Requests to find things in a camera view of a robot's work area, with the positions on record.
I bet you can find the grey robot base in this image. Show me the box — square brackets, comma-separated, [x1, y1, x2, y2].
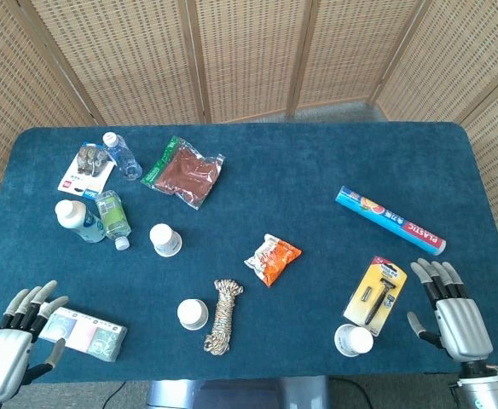
[145, 376, 331, 409]

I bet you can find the blue plastic wrap box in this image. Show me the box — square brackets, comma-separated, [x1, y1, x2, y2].
[334, 185, 447, 256]

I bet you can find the clear water bottle blue label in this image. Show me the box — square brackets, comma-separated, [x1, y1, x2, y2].
[101, 131, 143, 181]

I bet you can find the yellow razor blister pack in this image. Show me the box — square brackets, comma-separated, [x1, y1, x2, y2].
[343, 255, 408, 337]

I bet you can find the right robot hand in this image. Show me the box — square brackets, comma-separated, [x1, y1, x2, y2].
[406, 257, 494, 363]

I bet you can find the milky bottle blue label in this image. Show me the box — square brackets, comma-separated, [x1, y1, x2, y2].
[54, 199, 107, 244]

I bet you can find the clear bottle green label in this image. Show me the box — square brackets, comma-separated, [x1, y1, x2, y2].
[95, 189, 132, 251]

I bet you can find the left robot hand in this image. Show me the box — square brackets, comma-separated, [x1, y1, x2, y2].
[0, 279, 70, 404]

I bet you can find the white paper cup blue flower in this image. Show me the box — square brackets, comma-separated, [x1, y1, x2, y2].
[148, 223, 183, 258]

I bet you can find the white paper cup green flower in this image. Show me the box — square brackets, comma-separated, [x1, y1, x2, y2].
[177, 298, 211, 331]
[333, 323, 374, 357]

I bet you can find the brown contents bag green header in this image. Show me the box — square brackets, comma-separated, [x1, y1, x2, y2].
[140, 135, 226, 210]

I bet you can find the bamboo folding screen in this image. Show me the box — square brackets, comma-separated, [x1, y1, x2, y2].
[0, 0, 498, 299]

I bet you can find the tissue pocket pack bundle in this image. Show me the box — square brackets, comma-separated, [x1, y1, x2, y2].
[38, 306, 129, 364]

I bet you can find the orange white snack packet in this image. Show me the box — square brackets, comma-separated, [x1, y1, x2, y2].
[243, 233, 303, 288]

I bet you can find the blue carpet table cover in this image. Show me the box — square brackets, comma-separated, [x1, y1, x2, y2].
[0, 122, 498, 384]

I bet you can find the multicoloured braided rope bundle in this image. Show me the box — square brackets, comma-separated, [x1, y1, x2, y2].
[203, 279, 245, 357]

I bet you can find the white card of metal hooks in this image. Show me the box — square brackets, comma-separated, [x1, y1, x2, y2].
[57, 141, 118, 199]

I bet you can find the black floor cable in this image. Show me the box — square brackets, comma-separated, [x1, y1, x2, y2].
[102, 379, 128, 409]
[329, 377, 374, 409]

